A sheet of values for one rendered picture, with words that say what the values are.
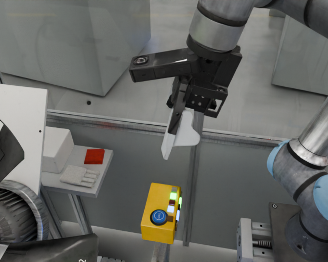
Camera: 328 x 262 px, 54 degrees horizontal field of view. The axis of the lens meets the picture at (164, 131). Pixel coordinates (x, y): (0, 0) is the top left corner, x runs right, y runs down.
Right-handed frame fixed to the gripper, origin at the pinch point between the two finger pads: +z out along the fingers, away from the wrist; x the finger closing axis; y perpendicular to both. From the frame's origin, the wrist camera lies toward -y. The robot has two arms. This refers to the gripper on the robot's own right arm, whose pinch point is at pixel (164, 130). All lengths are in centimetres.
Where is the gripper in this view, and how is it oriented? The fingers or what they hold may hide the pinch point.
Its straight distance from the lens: 61.5
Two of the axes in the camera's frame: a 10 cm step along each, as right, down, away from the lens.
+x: 0.7, -6.6, 7.5
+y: 9.6, 2.4, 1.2
